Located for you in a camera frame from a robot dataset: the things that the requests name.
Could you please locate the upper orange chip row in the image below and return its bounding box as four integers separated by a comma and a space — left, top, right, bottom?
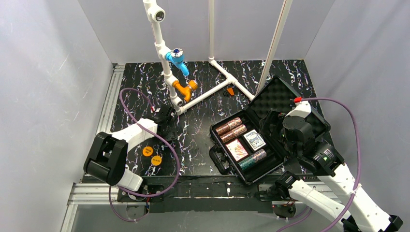
215, 117, 242, 135

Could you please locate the purple cable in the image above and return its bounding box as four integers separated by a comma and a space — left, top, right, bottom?
108, 87, 181, 223
275, 97, 363, 232

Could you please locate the orange faucet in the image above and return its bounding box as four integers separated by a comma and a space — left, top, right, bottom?
172, 80, 198, 102

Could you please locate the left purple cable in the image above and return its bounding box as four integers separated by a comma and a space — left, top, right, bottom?
108, 87, 181, 223

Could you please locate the lower orange chip row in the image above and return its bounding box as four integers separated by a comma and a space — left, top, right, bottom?
221, 124, 247, 143

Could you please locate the red playing card deck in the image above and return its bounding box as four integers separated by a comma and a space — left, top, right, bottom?
226, 139, 249, 161

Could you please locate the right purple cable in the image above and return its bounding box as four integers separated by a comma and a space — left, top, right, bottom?
275, 97, 363, 232

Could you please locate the blue playing card deck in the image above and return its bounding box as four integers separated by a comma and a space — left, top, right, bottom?
243, 130, 266, 151

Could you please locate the blue faucet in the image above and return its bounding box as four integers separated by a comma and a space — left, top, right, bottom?
165, 48, 190, 77

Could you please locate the orange chip row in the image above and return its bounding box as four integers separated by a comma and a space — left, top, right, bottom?
221, 124, 247, 143
215, 117, 242, 135

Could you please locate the aluminium rail frame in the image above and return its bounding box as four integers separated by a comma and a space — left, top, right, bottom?
60, 64, 125, 232

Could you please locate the green poker chip stack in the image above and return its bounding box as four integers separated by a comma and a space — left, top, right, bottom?
238, 149, 267, 172

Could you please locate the white angled pole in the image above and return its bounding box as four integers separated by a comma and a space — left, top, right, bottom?
256, 0, 293, 94

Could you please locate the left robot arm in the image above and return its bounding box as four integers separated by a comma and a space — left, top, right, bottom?
83, 106, 175, 192

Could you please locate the orange black small clip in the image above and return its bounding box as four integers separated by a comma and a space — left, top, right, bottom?
223, 87, 237, 97

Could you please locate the yellow dealer button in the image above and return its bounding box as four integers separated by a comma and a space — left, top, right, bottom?
151, 155, 162, 166
142, 146, 153, 157

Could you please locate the black plastic poker case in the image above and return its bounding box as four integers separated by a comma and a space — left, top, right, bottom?
209, 75, 331, 186

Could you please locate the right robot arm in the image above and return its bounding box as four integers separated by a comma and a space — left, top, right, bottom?
261, 109, 403, 232

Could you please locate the white pvc pipe frame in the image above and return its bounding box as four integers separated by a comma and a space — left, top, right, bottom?
142, 0, 257, 116

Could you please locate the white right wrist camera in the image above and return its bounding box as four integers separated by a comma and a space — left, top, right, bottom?
286, 97, 311, 118

